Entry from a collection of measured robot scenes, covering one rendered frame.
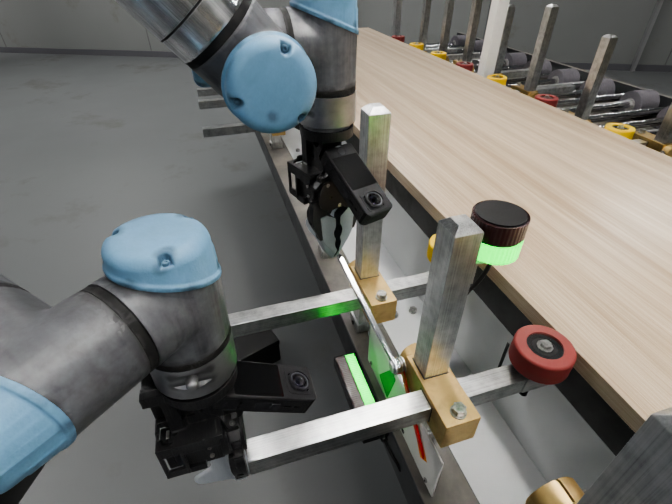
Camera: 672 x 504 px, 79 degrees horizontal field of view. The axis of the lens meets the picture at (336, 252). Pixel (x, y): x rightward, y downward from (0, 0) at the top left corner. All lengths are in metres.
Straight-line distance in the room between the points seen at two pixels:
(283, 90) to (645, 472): 0.35
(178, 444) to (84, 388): 0.18
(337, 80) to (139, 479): 1.37
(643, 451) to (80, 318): 0.35
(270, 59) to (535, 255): 0.61
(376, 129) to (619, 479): 0.48
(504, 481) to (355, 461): 0.74
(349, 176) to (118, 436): 1.37
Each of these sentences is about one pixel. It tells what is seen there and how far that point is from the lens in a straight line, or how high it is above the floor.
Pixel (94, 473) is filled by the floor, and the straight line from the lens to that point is 1.66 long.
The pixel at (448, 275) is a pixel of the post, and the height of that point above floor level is 1.05.
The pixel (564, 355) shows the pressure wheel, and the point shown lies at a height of 0.91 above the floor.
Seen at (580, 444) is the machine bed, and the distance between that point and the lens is 0.75.
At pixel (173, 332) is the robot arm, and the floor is 1.13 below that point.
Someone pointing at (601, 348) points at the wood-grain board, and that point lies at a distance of 0.68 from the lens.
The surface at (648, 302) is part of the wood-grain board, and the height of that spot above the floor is 0.90.
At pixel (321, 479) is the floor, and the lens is 1.47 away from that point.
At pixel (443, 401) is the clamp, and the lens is 0.58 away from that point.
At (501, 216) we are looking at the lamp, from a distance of 0.47.
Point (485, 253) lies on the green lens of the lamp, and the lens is 0.47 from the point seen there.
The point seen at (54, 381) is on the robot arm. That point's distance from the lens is 0.29.
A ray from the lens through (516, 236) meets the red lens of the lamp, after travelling 0.46.
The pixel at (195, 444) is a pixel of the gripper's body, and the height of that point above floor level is 0.96.
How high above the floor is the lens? 1.34
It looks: 37 degrees down
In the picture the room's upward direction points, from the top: straight up
